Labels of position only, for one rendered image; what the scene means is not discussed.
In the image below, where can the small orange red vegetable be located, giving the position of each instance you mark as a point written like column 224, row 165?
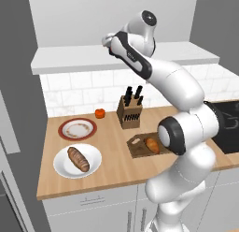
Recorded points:
column 100, row 113

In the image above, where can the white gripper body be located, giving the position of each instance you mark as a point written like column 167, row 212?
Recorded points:
column 108, row 40

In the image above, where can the wooden knife block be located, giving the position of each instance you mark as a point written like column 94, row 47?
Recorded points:
column 129, row 117

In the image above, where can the dark wooden cutting board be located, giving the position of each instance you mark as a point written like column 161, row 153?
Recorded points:
column 138, row 147

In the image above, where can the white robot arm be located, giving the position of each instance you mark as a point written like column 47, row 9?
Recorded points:
column 183, row 86

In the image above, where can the grey tall cabinet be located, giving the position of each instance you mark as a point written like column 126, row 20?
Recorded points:
column 9, row 179

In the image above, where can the white plate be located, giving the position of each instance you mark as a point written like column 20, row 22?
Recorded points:
column 93, row 162

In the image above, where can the orange croissant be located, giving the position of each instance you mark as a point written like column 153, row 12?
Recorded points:
column 152, row 145

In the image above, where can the black hob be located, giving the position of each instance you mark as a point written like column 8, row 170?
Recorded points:
column 230, row 129

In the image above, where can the white wall cabinet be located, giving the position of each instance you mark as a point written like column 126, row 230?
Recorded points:
column 77, row 20

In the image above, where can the white cupboard door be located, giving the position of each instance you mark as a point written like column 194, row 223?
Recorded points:
column 93, row 221
column 152, row 217

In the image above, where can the red rimmed plate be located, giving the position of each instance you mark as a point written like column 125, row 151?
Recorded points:
column 77, row 128

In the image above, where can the white base cupboard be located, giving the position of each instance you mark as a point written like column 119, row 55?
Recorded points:
column 222, row 201

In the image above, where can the white drawer front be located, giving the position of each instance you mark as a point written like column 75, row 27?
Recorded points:
column 68, row 203

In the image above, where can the brown bread loaf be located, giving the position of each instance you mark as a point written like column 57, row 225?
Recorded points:
column 78, row 159

